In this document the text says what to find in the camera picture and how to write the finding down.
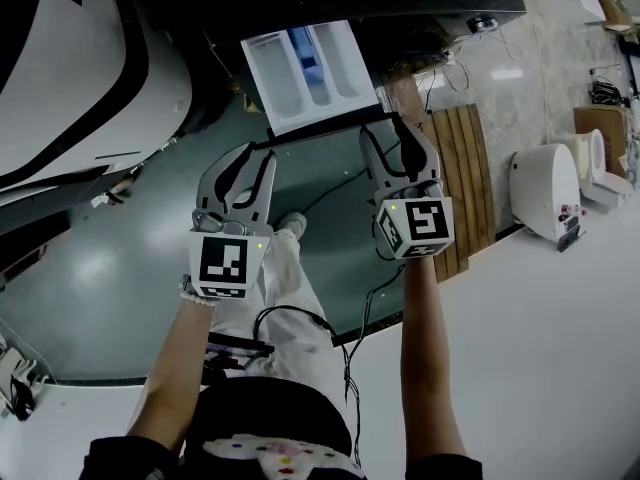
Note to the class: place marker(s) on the large white and black shell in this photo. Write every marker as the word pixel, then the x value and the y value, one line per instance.
pixel 75 68

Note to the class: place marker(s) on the person's white shoe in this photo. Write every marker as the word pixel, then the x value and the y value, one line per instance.
pixel 294 223

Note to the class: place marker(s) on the white round appliance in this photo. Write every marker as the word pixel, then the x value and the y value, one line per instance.
pixel 542 188

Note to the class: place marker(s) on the person's left forearm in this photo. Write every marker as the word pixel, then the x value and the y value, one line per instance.
pixel 175 368

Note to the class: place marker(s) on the white detergent drawer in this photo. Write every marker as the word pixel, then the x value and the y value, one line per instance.
pixel 280 83

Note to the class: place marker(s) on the person's right forearm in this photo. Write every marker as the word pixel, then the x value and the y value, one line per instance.
pixel 430 358

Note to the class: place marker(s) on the small black stand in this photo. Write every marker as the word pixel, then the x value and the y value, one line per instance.
pixel 571 239

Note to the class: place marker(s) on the brown cardboard box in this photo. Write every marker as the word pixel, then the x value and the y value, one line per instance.
pixel 607 123

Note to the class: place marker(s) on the black waist device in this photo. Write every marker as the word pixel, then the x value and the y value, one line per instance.
pixel 240 343

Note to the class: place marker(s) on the silver round object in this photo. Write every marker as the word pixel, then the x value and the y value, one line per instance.
pixel 482 23

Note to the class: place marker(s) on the person's white trouser leg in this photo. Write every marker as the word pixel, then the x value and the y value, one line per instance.
pixel 290 318

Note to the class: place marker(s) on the white wall box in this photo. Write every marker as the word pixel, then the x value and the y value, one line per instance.
pixel 590 0

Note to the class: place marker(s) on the dark washing machine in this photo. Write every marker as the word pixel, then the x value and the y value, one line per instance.
pixel 400 13

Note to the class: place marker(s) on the wooden slatted board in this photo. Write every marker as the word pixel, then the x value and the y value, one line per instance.
pixel 460 178

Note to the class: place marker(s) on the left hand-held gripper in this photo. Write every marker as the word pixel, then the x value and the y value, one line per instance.
pixel 222 265

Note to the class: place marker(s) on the person's black top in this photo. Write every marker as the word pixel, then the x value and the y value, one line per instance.
pixel 270 413

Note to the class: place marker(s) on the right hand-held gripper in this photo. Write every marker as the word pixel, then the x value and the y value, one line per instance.
pixel 425 223

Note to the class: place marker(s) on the white toilet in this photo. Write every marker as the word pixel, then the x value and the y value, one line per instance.
pixel 602 168

